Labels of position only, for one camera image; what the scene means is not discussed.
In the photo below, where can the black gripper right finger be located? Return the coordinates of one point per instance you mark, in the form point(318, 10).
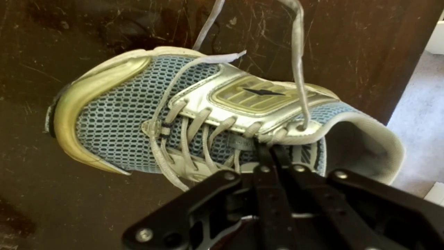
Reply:
point(356, 203)

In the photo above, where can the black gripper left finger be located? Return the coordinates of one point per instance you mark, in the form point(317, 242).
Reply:
point(195, 206)

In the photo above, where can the blue grey mesh sneaker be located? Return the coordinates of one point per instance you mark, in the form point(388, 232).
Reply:
point(139, 111)

